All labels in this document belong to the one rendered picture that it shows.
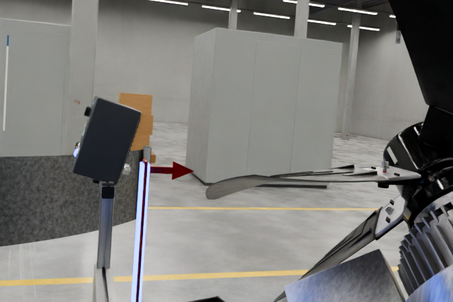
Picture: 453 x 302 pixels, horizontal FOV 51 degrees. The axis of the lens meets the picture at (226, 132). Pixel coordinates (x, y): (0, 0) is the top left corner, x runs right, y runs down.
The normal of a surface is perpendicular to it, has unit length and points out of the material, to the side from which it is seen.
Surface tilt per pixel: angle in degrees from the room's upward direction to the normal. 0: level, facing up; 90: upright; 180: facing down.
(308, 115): 90
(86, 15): 90
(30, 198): 90
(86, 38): 90
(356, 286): 55
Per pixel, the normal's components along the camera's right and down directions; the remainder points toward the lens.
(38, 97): 0.29, 0.09
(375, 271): -0.46, -0.56
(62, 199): 0.72, 0.11
